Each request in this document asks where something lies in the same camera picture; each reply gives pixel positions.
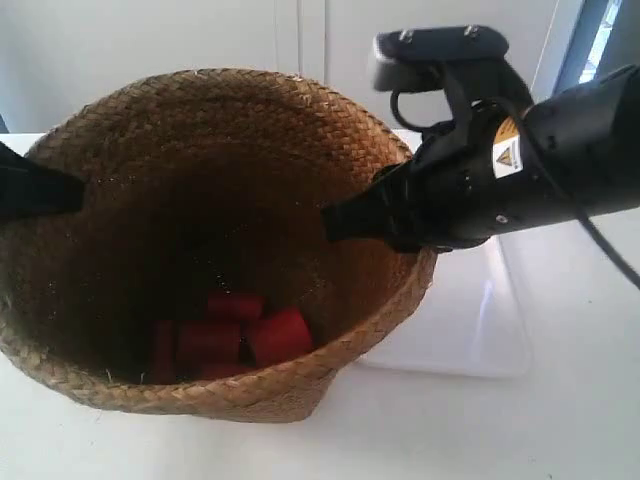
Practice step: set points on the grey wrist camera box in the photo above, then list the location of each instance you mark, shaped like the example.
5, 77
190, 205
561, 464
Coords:
467, 61

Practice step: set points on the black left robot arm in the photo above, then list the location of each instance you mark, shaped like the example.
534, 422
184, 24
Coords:
585, 142

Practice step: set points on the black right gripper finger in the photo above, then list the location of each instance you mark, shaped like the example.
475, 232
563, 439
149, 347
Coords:
29, 190

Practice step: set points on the brown woven wicker basket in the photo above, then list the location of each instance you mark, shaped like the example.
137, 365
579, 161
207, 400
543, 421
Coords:
194, 180

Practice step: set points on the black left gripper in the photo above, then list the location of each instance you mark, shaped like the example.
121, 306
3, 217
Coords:
473, 177

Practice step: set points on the white square plastic tray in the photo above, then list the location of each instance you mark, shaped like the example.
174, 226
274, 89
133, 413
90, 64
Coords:
469, 322

